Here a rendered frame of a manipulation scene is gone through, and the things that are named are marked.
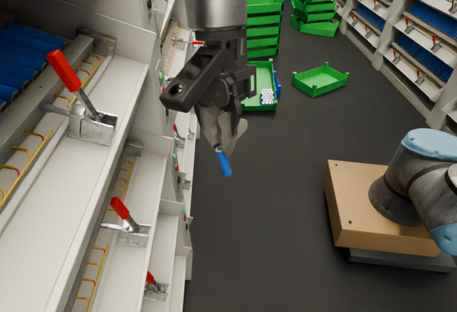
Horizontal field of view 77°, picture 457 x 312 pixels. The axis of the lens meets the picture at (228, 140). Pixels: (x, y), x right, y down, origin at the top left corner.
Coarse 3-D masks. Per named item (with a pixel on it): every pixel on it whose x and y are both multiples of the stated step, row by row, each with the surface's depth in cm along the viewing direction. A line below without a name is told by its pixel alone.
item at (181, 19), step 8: (176, 16) 106; (184, 16) 106; (176, 24) 106; (184, 24) 108; (184, 32) 107; (184, 40) 101; (160, 48) 90; (176, 48) 94; (184, 48) 96; (176, 56) 90; (184, 56) 92; (168, 64) 84; (176, 64) 86; (176, 72) 82; (176, 112) 61
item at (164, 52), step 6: (174, 24) 102; (168, 36) 93; (168, 42) 89; (162, 48) 85; (168, 48) 86; (174, 48) 91; (162, 54) 82; (162, 60) 79; (168, 66) 81; (168, 72) 79
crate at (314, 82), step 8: (304, 72) 188; (312, 72) 192; (320, 72) 197; (328, 72) 195; (336, 72) 190; (296, 80) 182; (304, 80) 190; (312, 80) 190; (320, 80) 190; (328, 80) 190; (336, 80) 190; (344, 80) 182; (304, 88) 178; (312, 88) 172; (320, 88) 174; (328, 88) 178; (312, 96) 174
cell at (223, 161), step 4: (216, 148) 51; (220, 148) 51; (216, 152) 51; (220, 152) 50; (220, 156) 51; (224, 156) 51; (220, 160) 52; (224, 160) 52; (220, 164) 52; (224, 164) 52; (228, 164) 53; (220, 168) 54; (224, 168) 53; (228, 168) 53; (224, 172) 53; (228, 172) 54; (224, 176) 54
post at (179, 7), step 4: (180, 0) 103; (176, 4) 103; (180, 4) 103; (184, 4) 104; (176, 8) 104; (180, 8) 104; (184, 8) 104; (180, 12) 105; (184, 12) 105; (188, 40) 112; (188, 44) 113; (188, 48) 114; (188, 52) 115; (188, 56) 116; (196, 132) 142; (196, 136) 143
